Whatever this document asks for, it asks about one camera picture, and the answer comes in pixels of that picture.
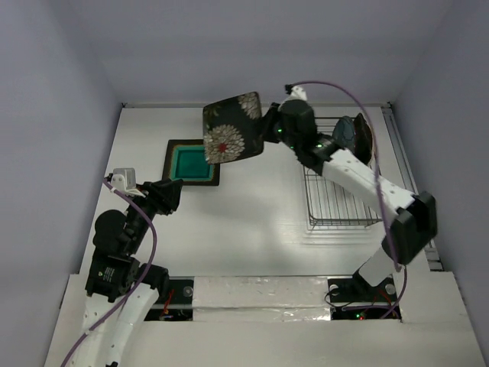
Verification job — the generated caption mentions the teal square plate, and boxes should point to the teal square plate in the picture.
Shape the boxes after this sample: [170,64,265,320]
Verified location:
[162,139,220,187]

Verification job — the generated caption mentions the blue round plate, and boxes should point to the blue round plate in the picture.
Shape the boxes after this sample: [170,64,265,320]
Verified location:
[332,116,356,152]

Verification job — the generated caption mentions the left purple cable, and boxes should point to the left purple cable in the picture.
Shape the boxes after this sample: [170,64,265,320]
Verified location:
[60,180,158,367]

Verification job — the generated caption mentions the foil tape strip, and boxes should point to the foil tape strip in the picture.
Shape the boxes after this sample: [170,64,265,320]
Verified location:
[192,276,331,323]

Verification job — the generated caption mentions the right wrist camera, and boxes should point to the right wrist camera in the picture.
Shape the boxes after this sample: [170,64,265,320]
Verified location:
[284,84,307,102]

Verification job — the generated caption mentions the cream bird round plate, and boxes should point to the cream bird round plate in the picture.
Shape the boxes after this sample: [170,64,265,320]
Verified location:
[370,132,378,169]

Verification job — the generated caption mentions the wire dish rack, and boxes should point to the wire dish rack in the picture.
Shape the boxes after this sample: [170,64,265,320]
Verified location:
[297,116,392,229]

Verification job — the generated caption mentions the floral square plate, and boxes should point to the floral square plate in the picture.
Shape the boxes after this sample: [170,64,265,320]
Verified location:
[353,113,374,165]
[202,92,264,164]

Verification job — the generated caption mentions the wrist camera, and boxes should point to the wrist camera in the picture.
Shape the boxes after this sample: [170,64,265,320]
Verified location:
[284,84,307,102]
[107,168,137,195]

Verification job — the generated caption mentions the right side rail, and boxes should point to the right side rail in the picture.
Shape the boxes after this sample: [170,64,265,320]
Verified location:
[381,107,445,272]

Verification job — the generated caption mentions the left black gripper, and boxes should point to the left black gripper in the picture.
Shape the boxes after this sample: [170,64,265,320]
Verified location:
[127,177,183,252]

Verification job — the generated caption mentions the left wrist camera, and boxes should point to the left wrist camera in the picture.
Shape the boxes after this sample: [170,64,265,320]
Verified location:
[107,168,137,195]

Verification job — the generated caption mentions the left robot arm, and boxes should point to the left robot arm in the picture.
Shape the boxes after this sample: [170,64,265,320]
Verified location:
[65,174,183,366]

